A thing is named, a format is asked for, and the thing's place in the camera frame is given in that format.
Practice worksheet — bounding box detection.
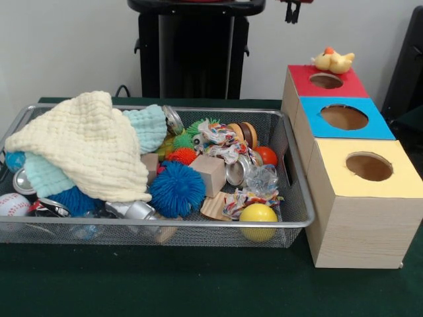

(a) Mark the silver plastic toy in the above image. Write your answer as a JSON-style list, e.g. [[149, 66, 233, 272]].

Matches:
[[104, 200, 158, 221]]

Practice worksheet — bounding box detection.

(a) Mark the black stand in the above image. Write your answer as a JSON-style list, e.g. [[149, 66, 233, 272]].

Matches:
[[381, 5, 423, 133]]

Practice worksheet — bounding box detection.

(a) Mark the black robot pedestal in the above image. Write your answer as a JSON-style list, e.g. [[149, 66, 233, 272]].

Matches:
[[127, 0, 267, 100]]

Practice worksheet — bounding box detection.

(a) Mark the wooden three-hole sorting box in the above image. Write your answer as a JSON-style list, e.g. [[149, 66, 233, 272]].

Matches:
[[281, 64, 423, 270]]

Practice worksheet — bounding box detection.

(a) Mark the brown striped burger toy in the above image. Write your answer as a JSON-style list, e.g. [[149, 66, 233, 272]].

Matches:
[[226, 122, 258, 148]]

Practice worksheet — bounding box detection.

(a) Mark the yellow ball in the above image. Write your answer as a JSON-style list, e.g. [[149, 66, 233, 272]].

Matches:
[[239, 203, 279, 242]]

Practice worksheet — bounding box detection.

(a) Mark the yellow duck plush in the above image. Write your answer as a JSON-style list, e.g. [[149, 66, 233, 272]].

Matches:
[[310, 46, 356, 75]]

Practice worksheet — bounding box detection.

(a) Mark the blue globe ball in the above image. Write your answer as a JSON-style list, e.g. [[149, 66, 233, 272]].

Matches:
[[5, 151, 26, 174]]

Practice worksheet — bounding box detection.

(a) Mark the white baseball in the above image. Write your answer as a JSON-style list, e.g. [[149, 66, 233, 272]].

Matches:
[[0, 193, 31, 217]]

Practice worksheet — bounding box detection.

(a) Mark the shallow clear mesh bin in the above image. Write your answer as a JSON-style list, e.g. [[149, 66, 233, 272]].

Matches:
[[0, 102, 315, 249]]

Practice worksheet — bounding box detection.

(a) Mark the dark green tablecloth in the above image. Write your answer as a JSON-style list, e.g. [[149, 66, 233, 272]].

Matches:
[[0, 96, 423, 317], [396, 104, 423, 133]]

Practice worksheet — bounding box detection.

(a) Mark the mint green cloth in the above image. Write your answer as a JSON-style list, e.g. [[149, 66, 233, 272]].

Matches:
[[24, 104, 167, 198]]

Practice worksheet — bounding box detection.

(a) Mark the red-orange ball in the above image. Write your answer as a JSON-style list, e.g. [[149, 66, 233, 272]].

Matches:
[[254, 145, 278, 166]]

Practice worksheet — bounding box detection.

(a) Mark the cream muslin cloth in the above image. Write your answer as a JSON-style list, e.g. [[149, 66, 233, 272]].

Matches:
[[4, 90, 153, 203]]

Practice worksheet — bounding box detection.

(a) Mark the blue spiky ball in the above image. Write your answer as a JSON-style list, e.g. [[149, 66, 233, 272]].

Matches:
[[149, 160, 207, 219], [49, 185, 104, 218]]

